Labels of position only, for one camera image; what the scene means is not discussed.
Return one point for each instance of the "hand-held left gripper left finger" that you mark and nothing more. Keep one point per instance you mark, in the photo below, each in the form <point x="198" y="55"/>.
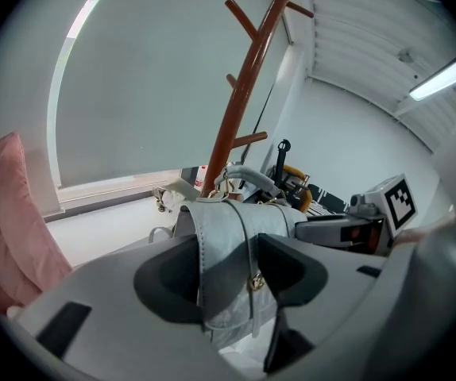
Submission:
<point x="113" y="332"/>

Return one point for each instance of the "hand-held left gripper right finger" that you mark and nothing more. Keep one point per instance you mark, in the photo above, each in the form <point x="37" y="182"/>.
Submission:
<point x="331" y="300"/>

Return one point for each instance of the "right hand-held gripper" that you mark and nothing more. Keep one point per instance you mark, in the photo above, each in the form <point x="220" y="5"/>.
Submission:
<point x="400" y="201"/>

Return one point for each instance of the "silver quilted handbag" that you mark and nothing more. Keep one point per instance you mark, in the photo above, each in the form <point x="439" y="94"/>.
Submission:
<point x="228" y="244"/>

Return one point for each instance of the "brown wooden coat rack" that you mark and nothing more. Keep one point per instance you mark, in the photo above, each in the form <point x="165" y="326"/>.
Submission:
<point x="248" y="74"/>

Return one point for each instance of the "person's right forearm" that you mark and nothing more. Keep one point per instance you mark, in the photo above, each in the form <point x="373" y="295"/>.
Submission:
<point x="422" y="232"/>

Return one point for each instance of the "black white striped cushion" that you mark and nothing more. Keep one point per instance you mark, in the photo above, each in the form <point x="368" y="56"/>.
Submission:
<point x="331" y="201"/>

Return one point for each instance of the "orange seat cushion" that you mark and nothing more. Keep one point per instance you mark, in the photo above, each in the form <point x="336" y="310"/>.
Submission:
<point x="305" y="193"/>

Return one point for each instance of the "pink quilted cushion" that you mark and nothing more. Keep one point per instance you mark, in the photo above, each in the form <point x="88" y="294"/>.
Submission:
<point x="9" y="220"/>

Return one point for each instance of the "ceiling strip light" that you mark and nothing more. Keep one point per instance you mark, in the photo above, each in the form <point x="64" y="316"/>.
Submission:
<point x="434" y="83"/>

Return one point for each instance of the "white roller blind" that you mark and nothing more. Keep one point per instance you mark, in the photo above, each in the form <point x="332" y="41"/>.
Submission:
<point x="152" y="85"/>

